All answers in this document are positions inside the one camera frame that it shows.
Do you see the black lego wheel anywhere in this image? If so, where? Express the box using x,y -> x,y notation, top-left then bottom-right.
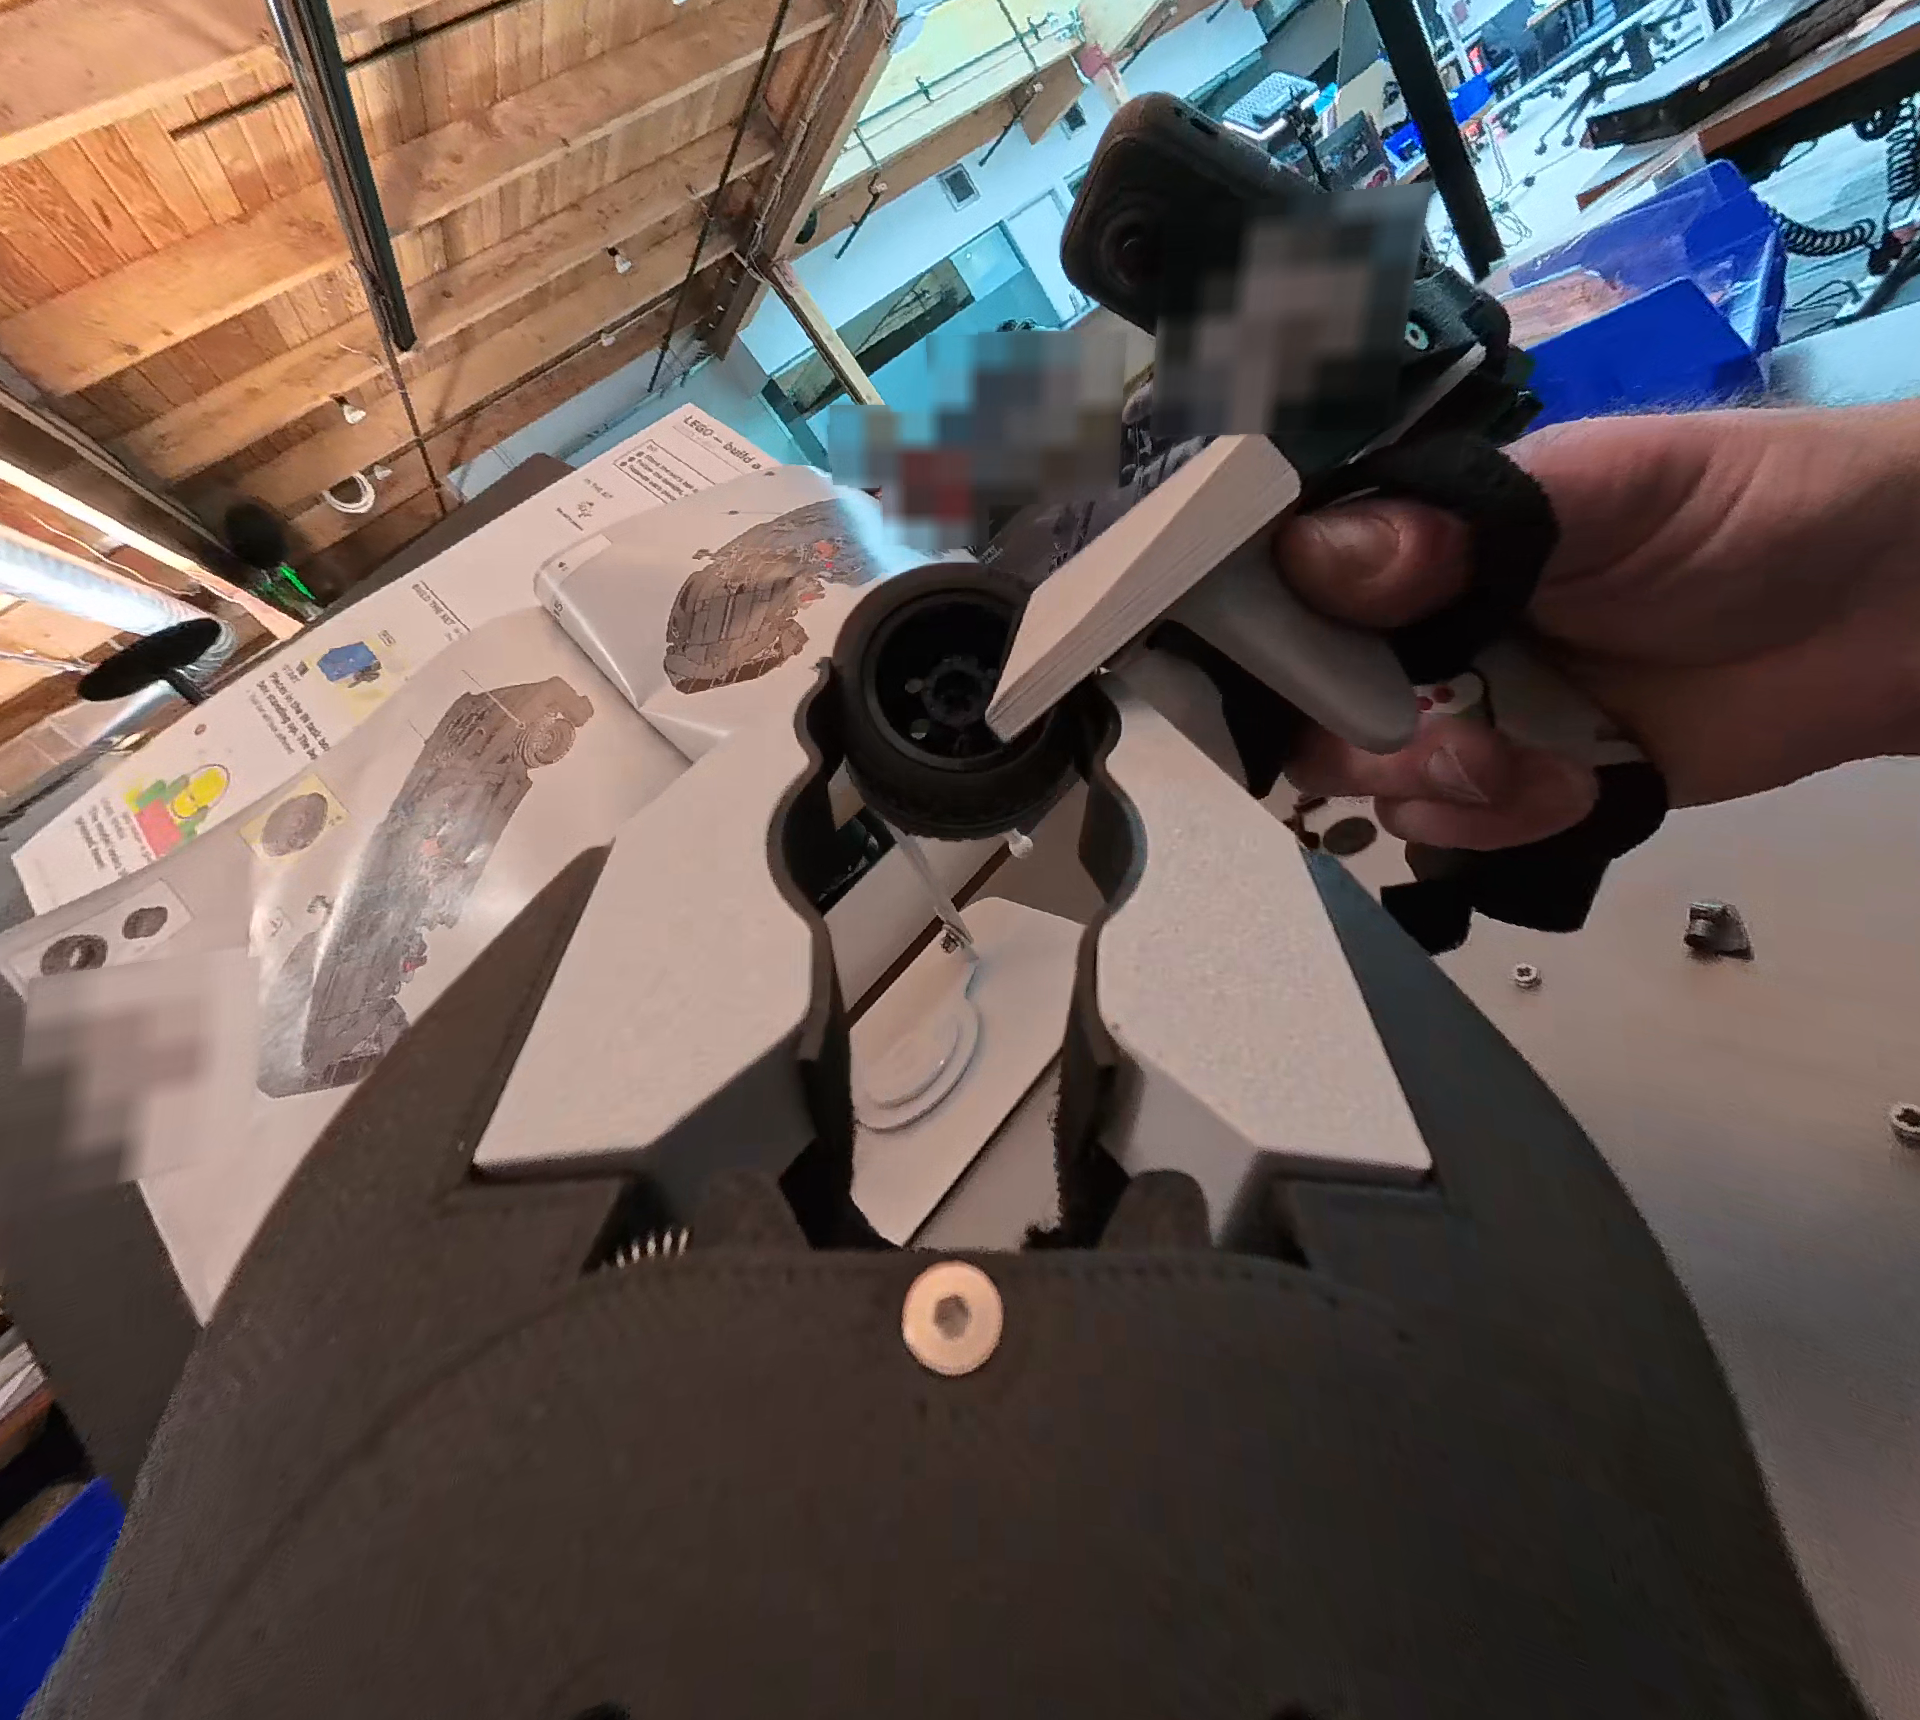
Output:
828,562 -> 1119,842

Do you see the printed task instruction sheet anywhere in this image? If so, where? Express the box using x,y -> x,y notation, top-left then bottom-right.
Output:
13,405 -> 811,912

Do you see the black coiled cable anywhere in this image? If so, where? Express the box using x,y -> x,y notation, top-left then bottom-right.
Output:
1762,100 -> 1920,319

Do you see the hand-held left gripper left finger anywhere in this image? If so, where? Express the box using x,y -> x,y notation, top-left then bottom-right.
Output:
468,658 -> 851,1186

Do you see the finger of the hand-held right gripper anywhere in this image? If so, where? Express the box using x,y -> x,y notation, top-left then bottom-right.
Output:
982,434 -> 1303,744

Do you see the open instruction book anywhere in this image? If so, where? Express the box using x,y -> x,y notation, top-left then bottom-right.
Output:
0,463 -> 1000,1317

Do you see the person's right hand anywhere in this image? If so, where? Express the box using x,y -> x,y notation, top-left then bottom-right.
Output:
1271,395 -> 1920,855

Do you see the black ceiling track bar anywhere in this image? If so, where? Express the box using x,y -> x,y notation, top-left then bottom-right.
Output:
201,0 -> 420,349

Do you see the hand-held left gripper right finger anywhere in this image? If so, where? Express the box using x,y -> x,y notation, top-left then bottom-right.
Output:
1067,683 -> 1437,1190

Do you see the white book stand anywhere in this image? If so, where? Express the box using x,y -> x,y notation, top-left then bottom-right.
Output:
832,834 -> 1098,1250

